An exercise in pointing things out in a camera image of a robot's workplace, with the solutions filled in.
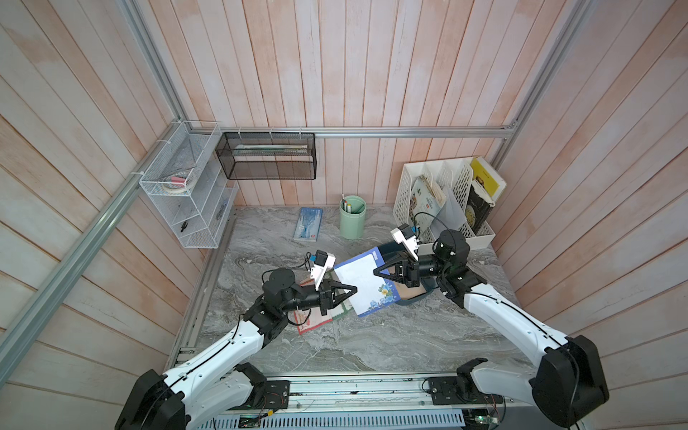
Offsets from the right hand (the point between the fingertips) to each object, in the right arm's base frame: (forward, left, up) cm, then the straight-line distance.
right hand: (376, 274), depth 67 cm
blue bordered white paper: (-3, +1, -3) cm, 5 cm away
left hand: (-4, +6, -4) cm, 8 cm away
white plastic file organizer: (+52, -35, -11) cm, 64 cm away
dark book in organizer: (+36, -41, -11) cm, 56 cm away
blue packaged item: (+40, +24, -26) cm, 53 cm away
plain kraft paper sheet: (+8, -14, -26) cm, 31 cm away
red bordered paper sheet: (-2, +20, -27) cm, 33 cm away
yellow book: (+40, -43, -2) cm, 59 cm away
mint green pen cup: (+35, +6, -16) cm, 39 cm away
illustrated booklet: (+38, -22, -10) cm, 44 cm away
